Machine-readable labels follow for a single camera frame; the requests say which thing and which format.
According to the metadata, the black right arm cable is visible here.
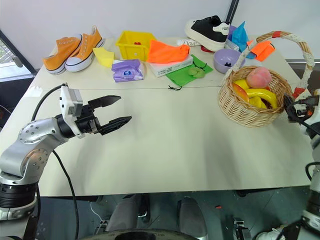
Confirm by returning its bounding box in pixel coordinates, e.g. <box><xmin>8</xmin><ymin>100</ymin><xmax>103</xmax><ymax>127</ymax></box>
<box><xmin>299</xmin><ymin>119</ymin><xmax>320</xmax><ymax>181</ymax></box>

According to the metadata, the wicker basket with handle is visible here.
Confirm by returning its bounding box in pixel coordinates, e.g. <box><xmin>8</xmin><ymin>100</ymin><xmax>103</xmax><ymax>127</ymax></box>
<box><xmin>218</xmin><ymin>30</ymin><xmax>315</xmax><ymax>128</ymax></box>

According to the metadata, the white flat box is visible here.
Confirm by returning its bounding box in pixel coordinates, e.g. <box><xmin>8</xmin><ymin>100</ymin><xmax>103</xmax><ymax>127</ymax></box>
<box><xmin>149</xmin><ymin>53</ymin><xmax>194</xmax><ymax>78</ymax></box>

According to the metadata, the grey rounded robot leg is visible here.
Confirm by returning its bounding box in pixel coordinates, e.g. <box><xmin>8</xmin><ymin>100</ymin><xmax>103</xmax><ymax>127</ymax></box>
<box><xmin>104</xmin><ymin>194</ymin><xmax>151</xmax><ymax>233</ymax></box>
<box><xmin>176</xmin><ymin>196</ymin><xmax>209</xmax><ymax>240</ymax></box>

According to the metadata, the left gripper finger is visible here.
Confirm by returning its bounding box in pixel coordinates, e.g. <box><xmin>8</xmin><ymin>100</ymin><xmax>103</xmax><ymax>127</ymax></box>
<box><xmin>87</xmin><ymin>94</ymin><xmax>123</xmax><ymax>111</ymax></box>
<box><xmin>99</xmin><ymin>115</ymin><xmax>133</xmax><ymax>136</ymax></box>

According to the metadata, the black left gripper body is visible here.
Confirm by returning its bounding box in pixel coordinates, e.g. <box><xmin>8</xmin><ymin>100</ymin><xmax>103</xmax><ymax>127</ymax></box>
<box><xmin>74</xmin><ymin>103</ymin><xmax>104</xmax><ymax>136</ymax></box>

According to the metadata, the yellow plastic bin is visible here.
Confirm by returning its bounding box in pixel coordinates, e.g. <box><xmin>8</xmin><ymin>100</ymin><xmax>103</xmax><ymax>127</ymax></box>
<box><xmin>115</xmin><ymin>30</ymin><xmax>157</xmax><ymax>62</ymax></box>

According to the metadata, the white Dove box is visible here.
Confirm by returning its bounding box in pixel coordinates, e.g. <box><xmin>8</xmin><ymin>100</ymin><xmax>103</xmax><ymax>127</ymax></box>
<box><xmin>176</xmin><ymin>38</ymin><xmax>202</xmax><ymax>48</ymax></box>

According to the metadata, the green drawstring bag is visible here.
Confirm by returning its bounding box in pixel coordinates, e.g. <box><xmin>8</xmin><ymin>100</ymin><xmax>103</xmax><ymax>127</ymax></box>
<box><xmin>165</xmin><ymin>54</ymin><xmax>214</xmax><ymax>91</ymax></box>

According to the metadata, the orange canvas sneaker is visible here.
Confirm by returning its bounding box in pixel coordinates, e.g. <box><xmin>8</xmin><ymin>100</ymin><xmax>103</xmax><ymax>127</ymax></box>
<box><xmin>64</xmin><ymin>25</ymin><xmax>106</xmax><ymax>73</ymax></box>
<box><xmin>41</xmin><ymin>33</ymin><xmax>83</xmax><ymax>76</ymax></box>

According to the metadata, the green plush fruit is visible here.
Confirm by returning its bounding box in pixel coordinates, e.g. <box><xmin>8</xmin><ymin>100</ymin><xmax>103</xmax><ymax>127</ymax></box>
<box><xmin>187</xmin><ymin>67</ymin><xmax>206</xmax><ymax>79</ymax></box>

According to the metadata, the orange folded cloth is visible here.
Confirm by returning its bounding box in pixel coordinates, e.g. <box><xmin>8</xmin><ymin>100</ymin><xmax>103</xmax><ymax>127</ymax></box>
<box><xmin>246</xmin><ymin>39</ymin><xmax>276</xmax><ymax>62</ymax></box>

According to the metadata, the grey white tube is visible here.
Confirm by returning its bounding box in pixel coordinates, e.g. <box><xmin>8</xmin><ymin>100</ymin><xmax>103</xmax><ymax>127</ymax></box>
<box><xmin>224</xmin><ymin>41</ymin><xmax>243</xmax><ymax>51</ymax></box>

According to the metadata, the yellow red mango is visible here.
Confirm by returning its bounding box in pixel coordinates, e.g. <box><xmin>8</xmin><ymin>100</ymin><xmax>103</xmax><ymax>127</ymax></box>
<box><xmin>232</xmin><ymin>82</ymin><xmax>250</xmax><ymax>104</ymax></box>

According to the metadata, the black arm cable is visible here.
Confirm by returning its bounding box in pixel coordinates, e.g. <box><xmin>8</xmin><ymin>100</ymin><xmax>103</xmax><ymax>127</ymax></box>
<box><xmin>30</xmin><ymin>84</ymin><xmax>80</xmax><ymax>235</ymax></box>
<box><xmin>299</xmin><ymin>119</ymin><xmax>320</xmax><ymax>181</ymax></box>

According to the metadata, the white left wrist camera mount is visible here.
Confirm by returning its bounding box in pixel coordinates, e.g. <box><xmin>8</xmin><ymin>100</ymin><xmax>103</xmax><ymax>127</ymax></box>
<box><xmin>59</xmin><ymin>84</ymin><xmax>85</xmax><ymax>140</ymax></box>

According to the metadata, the yellow banana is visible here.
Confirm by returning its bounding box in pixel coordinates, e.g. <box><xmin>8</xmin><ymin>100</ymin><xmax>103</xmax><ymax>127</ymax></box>
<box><xmin>244</xmin><ymin>87</ymin><xmax>279</xmax><ymax>110</ymax></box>

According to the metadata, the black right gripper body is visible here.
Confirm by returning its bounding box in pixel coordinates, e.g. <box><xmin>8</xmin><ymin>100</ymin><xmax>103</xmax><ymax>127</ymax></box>
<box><xmin>291</xmin><ymin>94</ymin><xmax>320</xmax><ymax>123</ymax></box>

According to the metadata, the yellow sponge cloth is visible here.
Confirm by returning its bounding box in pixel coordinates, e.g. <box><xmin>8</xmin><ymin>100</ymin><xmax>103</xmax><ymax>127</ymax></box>
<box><xmin>92</xmin><ymin>47</ymin><xmax>115</xmax><ymax>68</ymax></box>

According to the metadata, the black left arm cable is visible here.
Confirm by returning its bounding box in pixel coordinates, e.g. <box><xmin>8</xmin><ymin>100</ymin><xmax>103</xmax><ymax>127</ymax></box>
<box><xmin>30</xmin><ymin>84</ymin><xmax>80</xmax><ymax>235</ymax></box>

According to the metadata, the black white sneaker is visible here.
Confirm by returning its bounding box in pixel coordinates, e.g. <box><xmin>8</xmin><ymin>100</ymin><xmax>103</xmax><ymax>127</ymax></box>
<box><xmin>184</xmin><ymin>15</ymin><xmax>230</xmax><ymax>52</ymax></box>

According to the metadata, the white floor cable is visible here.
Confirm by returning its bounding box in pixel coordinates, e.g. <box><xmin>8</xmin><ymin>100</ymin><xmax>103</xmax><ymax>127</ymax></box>
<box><xmin>89</xmin><ymin>201</ymin><xmax>107</xmax><ymax>230</ymax></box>

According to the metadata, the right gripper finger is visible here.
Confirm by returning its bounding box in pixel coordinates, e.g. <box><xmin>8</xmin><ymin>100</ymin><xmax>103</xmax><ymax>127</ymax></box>
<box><xmin>285</xmin><ymin>106</ymin><xmax>298</xmax><ymax>124</ymax></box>
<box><xmin>283</xmin><ymin>93</ymin><xmax>296</xmax><ymax>109</ymax></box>

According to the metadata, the purple tissue pack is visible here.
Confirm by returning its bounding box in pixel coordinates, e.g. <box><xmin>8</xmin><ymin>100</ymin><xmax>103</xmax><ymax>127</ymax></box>
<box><xmin>111</xmin><ymin>59</ymin><xmax>146</xmax><ymax>82</ymax></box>

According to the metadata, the pink peach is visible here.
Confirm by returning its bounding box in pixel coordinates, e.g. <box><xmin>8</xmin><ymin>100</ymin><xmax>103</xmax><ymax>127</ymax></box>
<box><xmin>246</xmin><ymin>66</ymin><xmax>272</xmax><ymax>89</ymax></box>

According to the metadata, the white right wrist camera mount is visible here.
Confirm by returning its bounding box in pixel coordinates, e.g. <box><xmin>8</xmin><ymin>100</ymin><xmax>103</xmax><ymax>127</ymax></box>
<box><xmin>298</xmin><ymin>89</ymin><xmax>316</xmax><ymax>101</ymax></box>

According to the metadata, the yellow lemon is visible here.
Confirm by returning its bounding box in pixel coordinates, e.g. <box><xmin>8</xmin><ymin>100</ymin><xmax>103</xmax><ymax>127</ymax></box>
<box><xmin>233</xmin><ymin>79</ymin><xmax>251</xmax><ymax>90</ymax></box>

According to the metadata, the orange cloth bag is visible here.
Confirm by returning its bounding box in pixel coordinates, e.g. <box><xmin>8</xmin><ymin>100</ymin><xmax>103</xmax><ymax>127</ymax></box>
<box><xmin>146</xmin><ymin>39</ymin><xmax>191</xmax><ymax>64</ymax></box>

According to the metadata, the purple plastic bowl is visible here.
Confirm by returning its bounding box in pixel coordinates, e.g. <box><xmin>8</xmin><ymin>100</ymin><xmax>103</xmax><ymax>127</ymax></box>
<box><xmin>213</xmin><ymin>48</ymin><xmax>247</xmax><ymax>75</ymax></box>

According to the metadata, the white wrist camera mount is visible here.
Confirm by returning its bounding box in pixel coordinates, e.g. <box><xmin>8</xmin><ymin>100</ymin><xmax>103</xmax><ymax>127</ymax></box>
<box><xmin>298</xmin><ymin>89</ymin><xmax>316</xmax><ymax>101</ymax></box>
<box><xmin>59</xmin><ymin>84</ymin><xmax>85</xmax><ymax>140</ymax></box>

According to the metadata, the blue cloth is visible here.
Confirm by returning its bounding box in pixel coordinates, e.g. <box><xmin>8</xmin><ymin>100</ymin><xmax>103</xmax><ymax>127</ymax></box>
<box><xmin>226</xmin><ymin>21</ymin><xmax>250</xmax><ymax>53</ymax></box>

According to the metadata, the black pole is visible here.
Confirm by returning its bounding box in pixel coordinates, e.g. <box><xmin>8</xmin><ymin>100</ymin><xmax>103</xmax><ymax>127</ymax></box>
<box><xmin>225</xmin><ymin>0</ymin><xmax>240</xmax><ymax>24</ymax></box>

